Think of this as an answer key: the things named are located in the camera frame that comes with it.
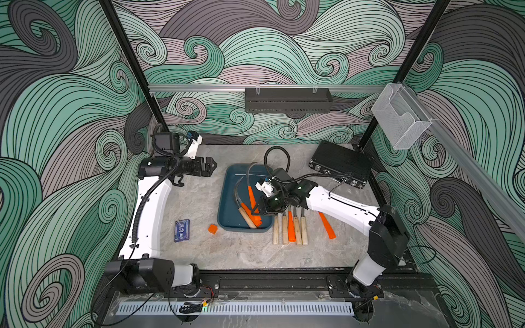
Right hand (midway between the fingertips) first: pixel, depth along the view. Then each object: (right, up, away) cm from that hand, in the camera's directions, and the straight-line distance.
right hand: (252, 215), depth 76 cm
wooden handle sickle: (+10, -9, +10) cm, 17 cm away
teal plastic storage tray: (-11, +10, +28) cm, 31 cm away
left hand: (-18, +21, -2) cm, 28 cm away
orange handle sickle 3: (+2, -5, +12) cm, 13 cm away
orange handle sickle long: (0, +5, +2) cm, 5 cm away
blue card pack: (-30, -9, +10) cm, 33 cm away
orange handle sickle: (+17, -11, +8) cm, 21 cm away
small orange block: (-17, -9, +10) cm, 22 cm away
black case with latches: (+53, +20, +40) cm, 70 cm away
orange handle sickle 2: (+33, -10, +11) cm, 36 cm away
